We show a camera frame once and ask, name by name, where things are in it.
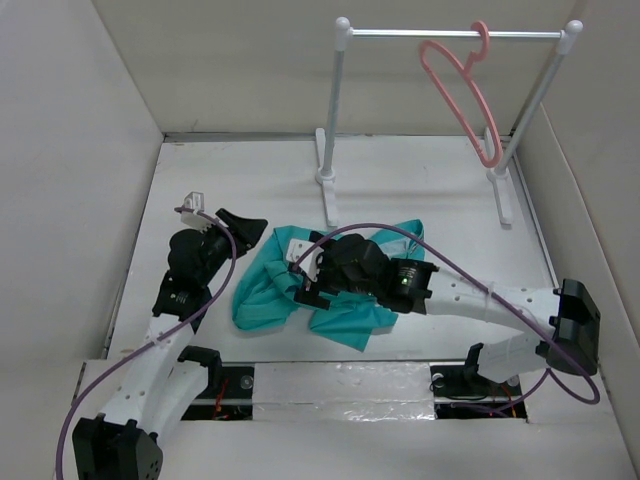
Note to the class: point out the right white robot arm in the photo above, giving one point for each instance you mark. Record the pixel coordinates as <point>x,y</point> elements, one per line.
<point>556,328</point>

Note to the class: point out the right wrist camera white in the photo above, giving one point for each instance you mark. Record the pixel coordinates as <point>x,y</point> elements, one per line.
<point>306,258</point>

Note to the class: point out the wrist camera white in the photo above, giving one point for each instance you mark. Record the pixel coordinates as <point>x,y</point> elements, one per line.
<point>193,203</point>
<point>306,258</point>

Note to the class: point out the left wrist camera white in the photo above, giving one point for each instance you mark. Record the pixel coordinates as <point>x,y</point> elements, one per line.
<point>193,203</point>

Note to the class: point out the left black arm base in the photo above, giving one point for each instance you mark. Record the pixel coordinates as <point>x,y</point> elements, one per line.
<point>230,400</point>

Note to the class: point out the teal trousers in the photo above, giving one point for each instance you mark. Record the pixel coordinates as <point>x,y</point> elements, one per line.
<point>264,298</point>

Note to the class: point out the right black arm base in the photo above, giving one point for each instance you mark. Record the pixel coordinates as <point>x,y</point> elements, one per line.
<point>465,397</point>

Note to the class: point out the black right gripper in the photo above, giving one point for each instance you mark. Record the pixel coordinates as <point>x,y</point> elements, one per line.
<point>311,296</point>

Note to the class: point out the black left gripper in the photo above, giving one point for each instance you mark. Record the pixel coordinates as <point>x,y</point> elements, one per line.
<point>246,231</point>

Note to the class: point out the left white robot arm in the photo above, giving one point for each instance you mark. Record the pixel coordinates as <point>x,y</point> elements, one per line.
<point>166,372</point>

